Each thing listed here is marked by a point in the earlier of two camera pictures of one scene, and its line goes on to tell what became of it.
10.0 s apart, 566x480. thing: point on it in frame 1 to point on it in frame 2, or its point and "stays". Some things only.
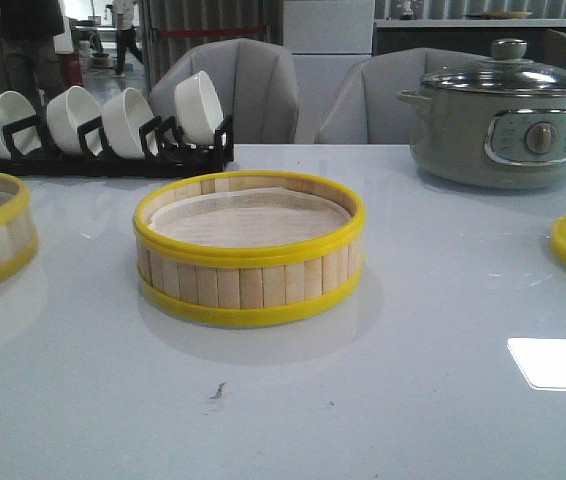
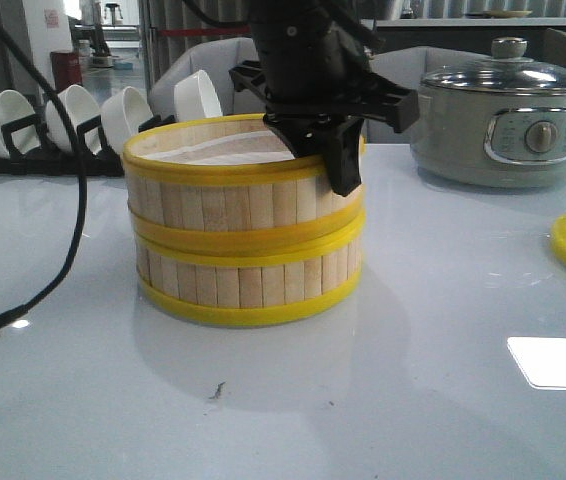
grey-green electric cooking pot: x=499 y=141 stays
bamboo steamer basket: x=0 y=238 to x=229 y=188
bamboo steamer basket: x=248 y=247 stays
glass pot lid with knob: x=510 y=73 stays
